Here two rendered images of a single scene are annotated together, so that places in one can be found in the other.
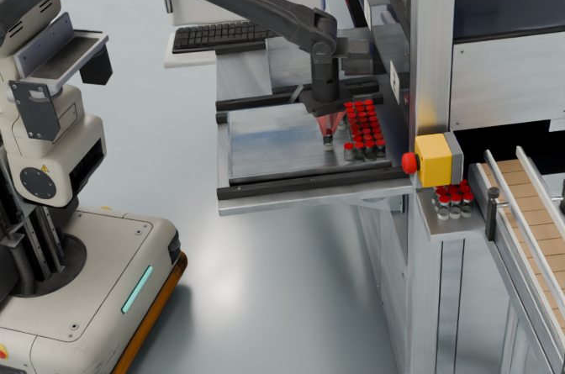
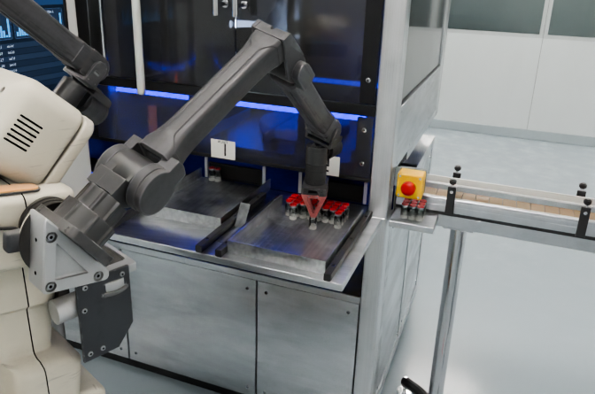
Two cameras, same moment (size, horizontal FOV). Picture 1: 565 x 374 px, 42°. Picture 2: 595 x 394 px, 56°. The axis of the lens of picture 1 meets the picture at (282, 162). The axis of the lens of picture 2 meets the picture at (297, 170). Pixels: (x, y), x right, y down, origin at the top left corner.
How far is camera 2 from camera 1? 153 cm
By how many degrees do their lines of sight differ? 62
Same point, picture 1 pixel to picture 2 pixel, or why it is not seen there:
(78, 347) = not seen: outside the picture
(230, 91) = (179, 240)
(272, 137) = (273, 242)
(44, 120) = (116, 320)
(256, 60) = (149, 220)
